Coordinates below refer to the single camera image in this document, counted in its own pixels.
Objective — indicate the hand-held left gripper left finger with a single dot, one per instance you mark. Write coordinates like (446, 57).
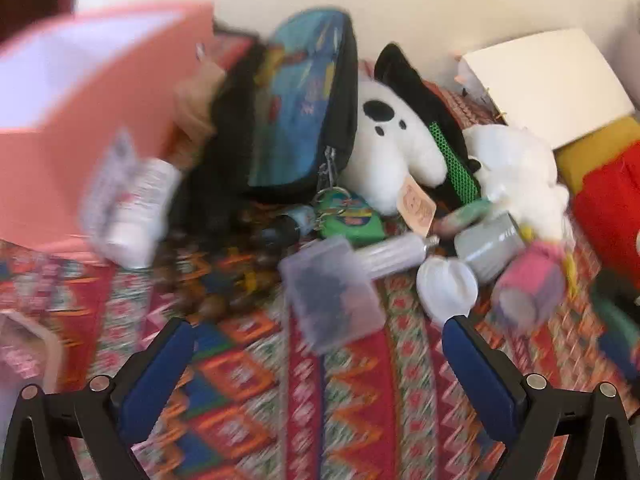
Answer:
(155, 380)

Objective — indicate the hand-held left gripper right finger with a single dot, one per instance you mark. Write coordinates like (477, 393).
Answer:
(480, 385)

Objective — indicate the pink cardboard box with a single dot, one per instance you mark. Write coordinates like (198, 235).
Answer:
(75, 170)

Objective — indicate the white black spotted plush dog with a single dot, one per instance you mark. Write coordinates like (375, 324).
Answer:
(385, 150)

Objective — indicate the beige plush toy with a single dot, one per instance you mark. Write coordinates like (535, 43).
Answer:
(195, 105)

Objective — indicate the grey cylinder container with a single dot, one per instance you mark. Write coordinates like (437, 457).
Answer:
(487, 250)

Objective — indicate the pink roll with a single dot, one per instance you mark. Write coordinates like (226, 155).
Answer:
(530, 280)

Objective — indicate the colourful patterned blanket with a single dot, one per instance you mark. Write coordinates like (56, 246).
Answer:
(350, 410)

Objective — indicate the pink white bag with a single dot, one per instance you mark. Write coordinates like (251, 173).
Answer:
(20, 360)

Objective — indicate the dark green toy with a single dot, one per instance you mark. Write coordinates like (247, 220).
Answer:
(615, 320)

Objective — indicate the grey ribbed tube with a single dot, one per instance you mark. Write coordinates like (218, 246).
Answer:
(390, 257)

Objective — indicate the green pink tube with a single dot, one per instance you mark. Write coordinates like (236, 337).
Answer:
(465, 215)

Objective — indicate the white plastic bottle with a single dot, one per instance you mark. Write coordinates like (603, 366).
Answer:
(140, 210)

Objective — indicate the clear plastic box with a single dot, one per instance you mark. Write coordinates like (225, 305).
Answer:
(330, 295)

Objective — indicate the brown card tag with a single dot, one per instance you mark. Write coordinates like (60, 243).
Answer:
(415, 205)

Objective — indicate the small dark blue bottle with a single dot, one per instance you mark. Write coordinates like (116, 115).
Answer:
(295, 222)

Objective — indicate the white paper leaflet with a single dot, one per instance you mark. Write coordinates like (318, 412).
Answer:
(112, 170)

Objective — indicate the white fluffy plush toy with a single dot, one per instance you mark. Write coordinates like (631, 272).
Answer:
(515, 170)

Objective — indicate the yellow red cushion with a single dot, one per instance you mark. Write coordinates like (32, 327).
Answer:
(610, 200)

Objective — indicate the blue printed zip pouch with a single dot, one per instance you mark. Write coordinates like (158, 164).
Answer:
(300, 90)

